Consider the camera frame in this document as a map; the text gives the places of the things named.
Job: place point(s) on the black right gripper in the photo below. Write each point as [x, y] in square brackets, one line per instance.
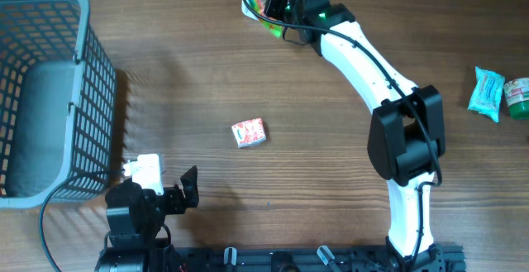
[271, 4]

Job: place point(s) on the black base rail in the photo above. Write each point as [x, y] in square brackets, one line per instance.
[354, 259]

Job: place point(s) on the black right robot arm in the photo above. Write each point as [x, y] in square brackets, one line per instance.
[406, 140]

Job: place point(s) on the grey plastic mesh basket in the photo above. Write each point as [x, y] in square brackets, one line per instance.
[58, 93]

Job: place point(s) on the teal tissue pack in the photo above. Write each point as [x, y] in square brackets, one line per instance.
[487, 94]

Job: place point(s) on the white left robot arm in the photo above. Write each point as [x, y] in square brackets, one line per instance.
[139, 240]

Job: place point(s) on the small red white box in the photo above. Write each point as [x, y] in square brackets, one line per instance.
[249, 133]

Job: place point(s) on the green lid spice jar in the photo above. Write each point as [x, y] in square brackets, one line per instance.
[516, 94]

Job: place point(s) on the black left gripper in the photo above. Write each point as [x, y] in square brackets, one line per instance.
[178, 205]

